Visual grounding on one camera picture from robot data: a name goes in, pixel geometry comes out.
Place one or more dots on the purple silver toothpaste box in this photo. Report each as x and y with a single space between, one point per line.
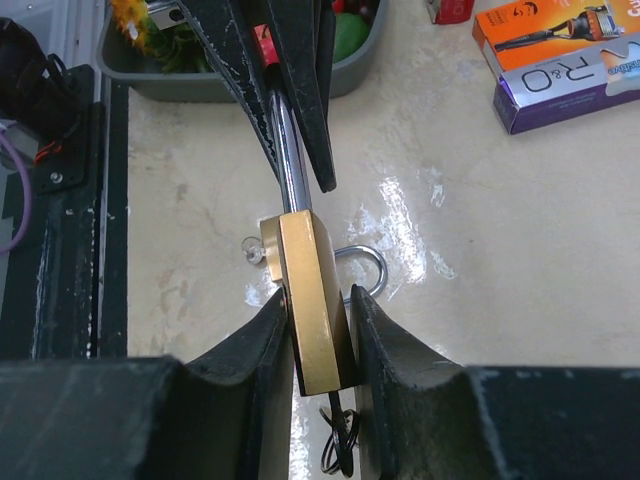
570 85

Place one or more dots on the large brass padlock shackle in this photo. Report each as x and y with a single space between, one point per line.
299 256

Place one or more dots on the long-shackle brass padlock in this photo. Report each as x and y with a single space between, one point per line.
325 359

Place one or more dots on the orange box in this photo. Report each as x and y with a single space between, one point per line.
521 33

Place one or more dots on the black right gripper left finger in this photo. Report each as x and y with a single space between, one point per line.
224 415

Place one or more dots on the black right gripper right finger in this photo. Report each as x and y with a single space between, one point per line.
423 416

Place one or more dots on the dark grape bunch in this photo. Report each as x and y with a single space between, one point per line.
361 7

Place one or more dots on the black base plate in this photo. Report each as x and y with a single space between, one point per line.
64 288

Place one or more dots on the green fruit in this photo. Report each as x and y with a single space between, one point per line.
350 34

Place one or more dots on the silver keys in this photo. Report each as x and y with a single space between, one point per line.
337 454

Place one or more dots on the red small box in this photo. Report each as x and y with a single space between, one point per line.
447 12

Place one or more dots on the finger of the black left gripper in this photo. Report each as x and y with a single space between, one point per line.
303 33
225 29

